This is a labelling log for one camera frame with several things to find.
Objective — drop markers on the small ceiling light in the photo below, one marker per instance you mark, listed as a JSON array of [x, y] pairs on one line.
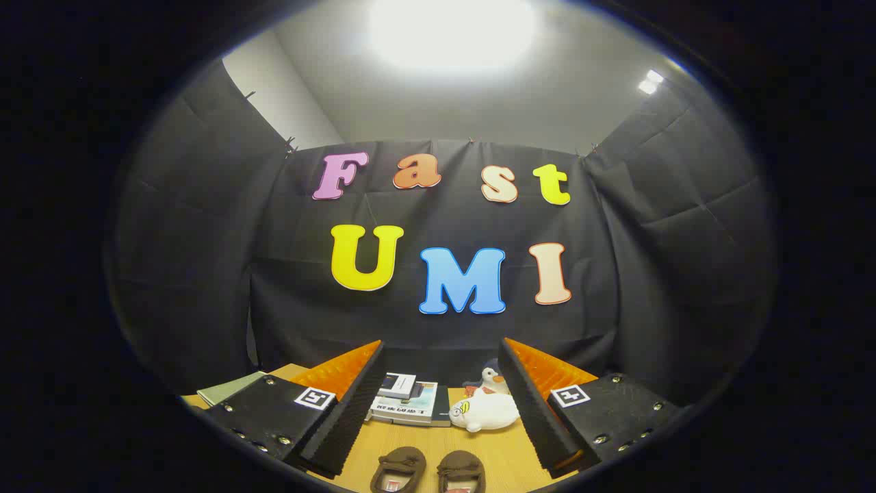
[[650, 81]]

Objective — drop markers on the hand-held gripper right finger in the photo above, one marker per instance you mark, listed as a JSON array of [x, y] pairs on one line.
[[530, 411]]

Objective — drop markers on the large ceiling light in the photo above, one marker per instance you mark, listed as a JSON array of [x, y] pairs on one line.
[[452, 31]]

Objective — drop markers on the green fabric storage box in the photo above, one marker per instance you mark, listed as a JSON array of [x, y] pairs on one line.
[[229, 389]]

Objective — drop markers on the teal-cover book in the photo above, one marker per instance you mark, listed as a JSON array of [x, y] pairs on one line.
[[424, 398]]

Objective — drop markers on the small blue-cover book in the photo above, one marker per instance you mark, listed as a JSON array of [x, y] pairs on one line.
[[397, 385]]

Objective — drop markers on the black-cover book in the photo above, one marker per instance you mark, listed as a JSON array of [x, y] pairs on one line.
[[443, 407]]

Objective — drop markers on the white seal plush toy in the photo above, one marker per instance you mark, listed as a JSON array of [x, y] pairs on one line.
[[487, 412]]

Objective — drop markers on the brown fuzzy shoe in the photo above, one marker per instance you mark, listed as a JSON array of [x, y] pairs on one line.
[[460, 465], [400, 462]]

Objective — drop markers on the white-cover book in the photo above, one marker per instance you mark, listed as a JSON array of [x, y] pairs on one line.
[[378, 411]]

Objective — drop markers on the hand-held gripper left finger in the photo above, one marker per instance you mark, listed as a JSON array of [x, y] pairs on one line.
[[349, 418]]

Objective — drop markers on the penguin plush toy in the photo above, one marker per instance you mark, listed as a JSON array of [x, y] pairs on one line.
[[491, 375]]

